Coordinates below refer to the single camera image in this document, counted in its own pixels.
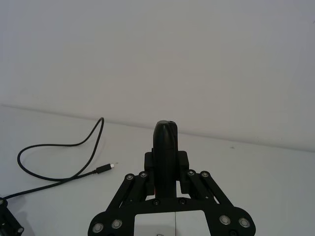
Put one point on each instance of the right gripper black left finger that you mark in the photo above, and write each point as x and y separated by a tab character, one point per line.
130	189

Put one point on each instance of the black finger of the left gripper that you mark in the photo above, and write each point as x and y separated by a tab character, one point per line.
8	218

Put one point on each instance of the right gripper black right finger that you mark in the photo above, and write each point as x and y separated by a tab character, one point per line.
197	186

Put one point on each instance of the black rounded handheld device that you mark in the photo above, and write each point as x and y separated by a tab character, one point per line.
164	157

